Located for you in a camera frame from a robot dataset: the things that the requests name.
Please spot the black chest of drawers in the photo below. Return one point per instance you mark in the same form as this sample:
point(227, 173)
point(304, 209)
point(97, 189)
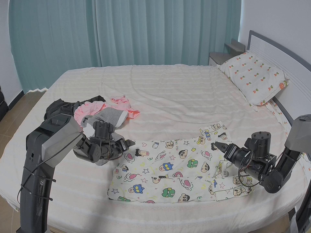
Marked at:
point(3, 105)

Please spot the white printed pillow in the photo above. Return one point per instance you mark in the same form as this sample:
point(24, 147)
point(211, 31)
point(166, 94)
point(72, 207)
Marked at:
point(255, 79)

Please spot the white printed pyjama top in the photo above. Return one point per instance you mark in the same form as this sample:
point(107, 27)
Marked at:
point(170, 173)

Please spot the black garment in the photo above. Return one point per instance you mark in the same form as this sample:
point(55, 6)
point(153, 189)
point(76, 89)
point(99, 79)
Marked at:
point(60, 108)

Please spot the grey white garment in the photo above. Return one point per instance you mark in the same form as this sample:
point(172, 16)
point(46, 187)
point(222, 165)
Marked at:
point(109, 114)

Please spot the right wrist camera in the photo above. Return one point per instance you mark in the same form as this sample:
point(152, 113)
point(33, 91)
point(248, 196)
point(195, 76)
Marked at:
point(248, 143)

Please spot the bed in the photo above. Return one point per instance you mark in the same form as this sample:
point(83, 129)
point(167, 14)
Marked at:
point(182, 101)

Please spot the grey white bedside table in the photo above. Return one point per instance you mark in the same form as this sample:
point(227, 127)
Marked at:
point(216, 57)

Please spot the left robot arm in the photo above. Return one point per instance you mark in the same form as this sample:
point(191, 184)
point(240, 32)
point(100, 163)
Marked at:
point(34, 154)

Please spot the blue-green curtain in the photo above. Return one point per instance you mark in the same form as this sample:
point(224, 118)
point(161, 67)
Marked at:
point(53, 33)
point(170, 23)

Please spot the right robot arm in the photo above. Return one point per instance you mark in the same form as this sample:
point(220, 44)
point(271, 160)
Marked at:
point(296, 135)

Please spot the pink garment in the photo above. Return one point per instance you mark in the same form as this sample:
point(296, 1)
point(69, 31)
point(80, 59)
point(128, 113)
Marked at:
point(88, 109)

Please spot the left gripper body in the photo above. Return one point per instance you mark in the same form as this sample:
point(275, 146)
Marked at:
point(124, 145)

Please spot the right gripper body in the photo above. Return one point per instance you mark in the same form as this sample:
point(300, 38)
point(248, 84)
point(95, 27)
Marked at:
point(233, 153)

